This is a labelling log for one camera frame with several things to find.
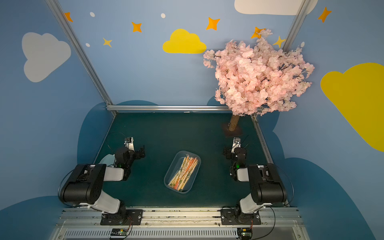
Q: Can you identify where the clear plastic storage box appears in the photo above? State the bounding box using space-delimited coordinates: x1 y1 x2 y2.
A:
164 151 201 194

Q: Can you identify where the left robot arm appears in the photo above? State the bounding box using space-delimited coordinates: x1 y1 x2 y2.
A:
58 137 146 226

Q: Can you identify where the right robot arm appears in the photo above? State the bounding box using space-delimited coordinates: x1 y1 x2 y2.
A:
221 137 287 225

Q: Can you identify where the chopsticks bundle in box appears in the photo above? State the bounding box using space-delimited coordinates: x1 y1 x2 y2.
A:
168 155 199 192

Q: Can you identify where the pink blossom artificial tree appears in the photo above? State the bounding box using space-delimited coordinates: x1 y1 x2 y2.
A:
203 29 315 136

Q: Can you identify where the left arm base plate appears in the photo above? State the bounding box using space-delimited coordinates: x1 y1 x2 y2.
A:
100 209 144 226

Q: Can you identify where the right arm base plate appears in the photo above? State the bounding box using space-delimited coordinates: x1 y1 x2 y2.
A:
220 208 262 225

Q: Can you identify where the aluminium rail frame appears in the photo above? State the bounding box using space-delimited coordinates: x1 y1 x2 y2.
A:
50 207 310 240

